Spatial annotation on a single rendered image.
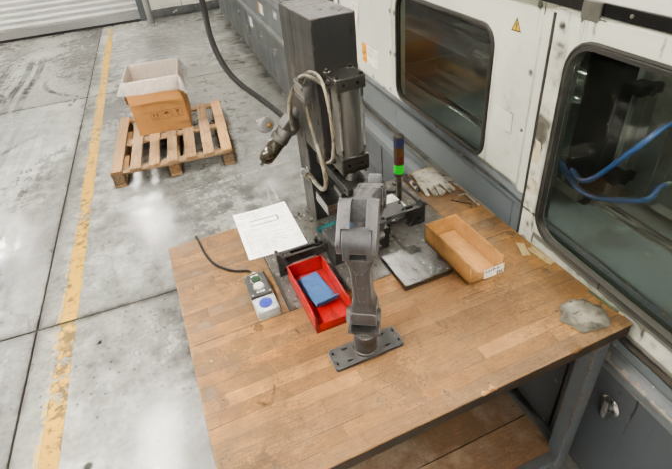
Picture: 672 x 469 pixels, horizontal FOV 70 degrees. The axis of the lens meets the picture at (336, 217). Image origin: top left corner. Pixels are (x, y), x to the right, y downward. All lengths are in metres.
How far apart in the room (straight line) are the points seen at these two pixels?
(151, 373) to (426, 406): 1.72
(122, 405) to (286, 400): 1.45
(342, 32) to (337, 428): 1.00
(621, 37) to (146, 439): 2.28
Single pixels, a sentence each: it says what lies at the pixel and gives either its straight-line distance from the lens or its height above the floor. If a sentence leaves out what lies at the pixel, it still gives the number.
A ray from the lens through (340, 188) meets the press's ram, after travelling 1.48.
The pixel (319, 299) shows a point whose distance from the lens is 1.46.
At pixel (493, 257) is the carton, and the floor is 0.93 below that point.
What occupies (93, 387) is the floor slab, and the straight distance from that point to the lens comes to 2.76.
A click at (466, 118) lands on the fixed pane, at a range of 2.04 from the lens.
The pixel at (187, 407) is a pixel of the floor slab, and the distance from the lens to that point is 2.48.
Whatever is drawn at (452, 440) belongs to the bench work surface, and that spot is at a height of 0.22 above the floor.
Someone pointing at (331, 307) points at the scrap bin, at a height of 0.91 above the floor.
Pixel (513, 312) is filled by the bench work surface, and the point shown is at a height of 0.90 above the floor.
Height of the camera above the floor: 1.94
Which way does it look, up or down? 35 degrees down
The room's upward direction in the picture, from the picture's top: 6 degrees counter-clockwise
